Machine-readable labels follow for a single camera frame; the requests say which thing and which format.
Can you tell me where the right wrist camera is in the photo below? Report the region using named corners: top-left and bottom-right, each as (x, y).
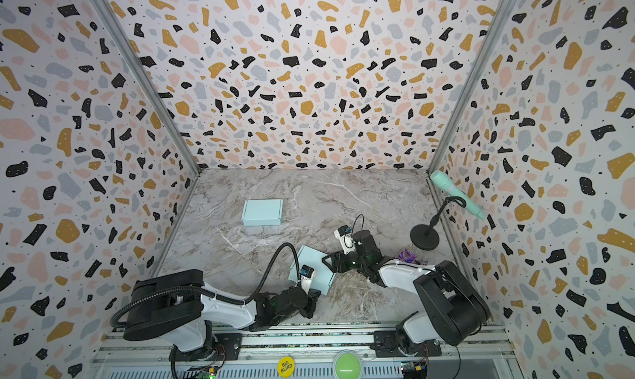
top-left (334, 225), bottom-right (355, 255)

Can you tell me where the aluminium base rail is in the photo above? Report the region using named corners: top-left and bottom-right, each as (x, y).
top-left (87, 323), bottom-right (523, 378)

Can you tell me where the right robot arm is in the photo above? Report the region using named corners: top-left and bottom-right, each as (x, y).
top-left (322, 225), bottom-right (491, 356)

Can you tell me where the green round button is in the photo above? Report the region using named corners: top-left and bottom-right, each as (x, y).
top-left (332, 351), bottom-right (362, 379)

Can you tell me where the left black corrugated cable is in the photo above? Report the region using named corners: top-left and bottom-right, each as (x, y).
top-left (110, 242), bottom-right (302, 330)

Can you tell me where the yellow round sticker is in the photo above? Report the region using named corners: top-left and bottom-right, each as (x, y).
top-left (277, 356), bottom-right (296, 378)

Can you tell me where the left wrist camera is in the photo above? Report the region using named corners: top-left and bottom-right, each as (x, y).
top-left (300, 265), bottom-right (317, 294)

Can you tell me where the mint paper box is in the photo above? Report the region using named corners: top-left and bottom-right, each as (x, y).
top-left (241, 199), bottom-right (283, 227)

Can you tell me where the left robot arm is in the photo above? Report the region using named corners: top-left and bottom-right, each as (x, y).
top-left (112, 269), bottom-right (322, 354)

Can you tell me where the colourful small card box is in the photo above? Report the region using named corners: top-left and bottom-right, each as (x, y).
top-left (397, 248), bottom-right (418, 263)

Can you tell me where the mint green microphone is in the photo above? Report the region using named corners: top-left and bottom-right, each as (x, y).
top-left (430, 171), bottom-right (486, 220)

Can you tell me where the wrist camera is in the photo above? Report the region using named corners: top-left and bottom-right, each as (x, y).
top-left (334, 225), bottom-right (355, 255)
top-left (300, 265), bottom-right (317, 294)

